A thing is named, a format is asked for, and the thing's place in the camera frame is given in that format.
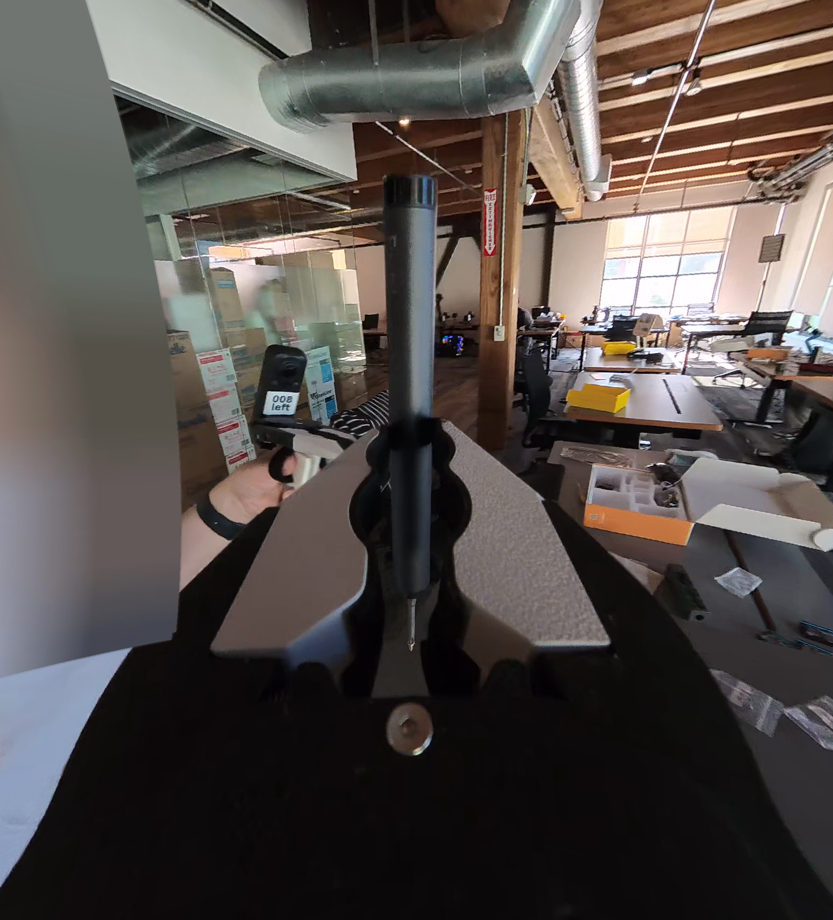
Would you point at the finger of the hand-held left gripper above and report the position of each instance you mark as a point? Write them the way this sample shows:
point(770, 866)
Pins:
point(350, 422)

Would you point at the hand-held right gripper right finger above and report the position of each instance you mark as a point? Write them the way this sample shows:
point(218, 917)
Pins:
point(531, 568)

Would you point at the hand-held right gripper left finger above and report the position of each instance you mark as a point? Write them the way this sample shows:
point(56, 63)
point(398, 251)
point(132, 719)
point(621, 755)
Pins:
point(294, 575)

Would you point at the dark grey electric screwdriver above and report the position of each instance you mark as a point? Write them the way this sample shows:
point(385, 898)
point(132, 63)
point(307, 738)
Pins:
point(409, 323)

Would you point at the person's left forearm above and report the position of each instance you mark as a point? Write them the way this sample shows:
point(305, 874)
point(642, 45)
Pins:
point(193, 557)

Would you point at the dark grey desk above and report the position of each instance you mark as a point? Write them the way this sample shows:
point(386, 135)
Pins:
point(783, 790)

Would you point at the person's left hand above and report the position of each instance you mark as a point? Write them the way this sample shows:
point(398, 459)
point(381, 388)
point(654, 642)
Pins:
point(244, 496)

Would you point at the stack of cardboard boxes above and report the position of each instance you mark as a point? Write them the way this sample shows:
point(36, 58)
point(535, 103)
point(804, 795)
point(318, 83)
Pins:
point(208, 402)

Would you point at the black wristband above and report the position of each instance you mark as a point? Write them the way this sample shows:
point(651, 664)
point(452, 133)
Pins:
point(216, 521)

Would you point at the orange and white open box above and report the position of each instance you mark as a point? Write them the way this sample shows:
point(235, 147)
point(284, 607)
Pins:
point(639, 528)

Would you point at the long clear plastic bag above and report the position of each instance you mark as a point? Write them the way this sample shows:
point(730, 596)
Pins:
point(596, 454)

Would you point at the wooden pillar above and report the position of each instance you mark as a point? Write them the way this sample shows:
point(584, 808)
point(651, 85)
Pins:
point(501, 323)

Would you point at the large yellow bin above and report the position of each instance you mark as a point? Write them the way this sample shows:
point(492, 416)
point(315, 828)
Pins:
point(596, 399)

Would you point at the small clear plastic bag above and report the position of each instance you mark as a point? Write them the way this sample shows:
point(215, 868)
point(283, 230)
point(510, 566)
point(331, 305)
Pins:
point(738, 581)

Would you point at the small yellow bin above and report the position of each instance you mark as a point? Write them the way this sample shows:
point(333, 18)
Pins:
point(618, 347)

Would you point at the small blue circuit board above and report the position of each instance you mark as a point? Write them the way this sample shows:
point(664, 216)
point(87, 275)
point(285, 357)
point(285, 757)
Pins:
point(817, 636)

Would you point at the white shirt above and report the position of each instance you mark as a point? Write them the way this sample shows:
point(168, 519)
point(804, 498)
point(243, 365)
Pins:
point(21, 733)

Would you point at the black mesh office chair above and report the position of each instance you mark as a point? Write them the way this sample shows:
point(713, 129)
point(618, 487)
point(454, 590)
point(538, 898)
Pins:
point(765, 327)

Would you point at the black metal bracket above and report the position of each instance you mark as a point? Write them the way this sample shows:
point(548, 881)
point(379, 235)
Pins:
point(686, 593)

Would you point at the red and white wall sign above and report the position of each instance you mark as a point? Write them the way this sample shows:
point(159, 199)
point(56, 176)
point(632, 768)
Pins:
point(490, 223)

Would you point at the large silver air duct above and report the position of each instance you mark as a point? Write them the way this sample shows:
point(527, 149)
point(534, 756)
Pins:
point(402, 79)

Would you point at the silver spiral air duct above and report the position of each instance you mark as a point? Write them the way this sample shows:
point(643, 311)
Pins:
point(585, 93)

